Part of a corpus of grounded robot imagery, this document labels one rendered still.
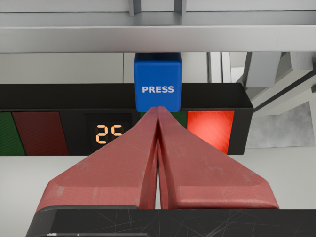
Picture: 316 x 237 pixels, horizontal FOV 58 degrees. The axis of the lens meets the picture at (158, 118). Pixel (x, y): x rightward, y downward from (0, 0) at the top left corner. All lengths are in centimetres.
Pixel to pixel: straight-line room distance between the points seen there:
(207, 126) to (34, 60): 84
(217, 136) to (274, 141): 72
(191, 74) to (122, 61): 22
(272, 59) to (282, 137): 72
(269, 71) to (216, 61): 37
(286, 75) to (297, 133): 69
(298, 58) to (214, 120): 9
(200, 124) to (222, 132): 2
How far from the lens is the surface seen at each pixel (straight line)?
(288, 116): 93
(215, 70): 57
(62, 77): 94
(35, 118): 20
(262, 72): 21
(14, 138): 21
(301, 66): 24
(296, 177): 93
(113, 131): 19
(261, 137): 89
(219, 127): 19
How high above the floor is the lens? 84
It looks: 80 degrees down
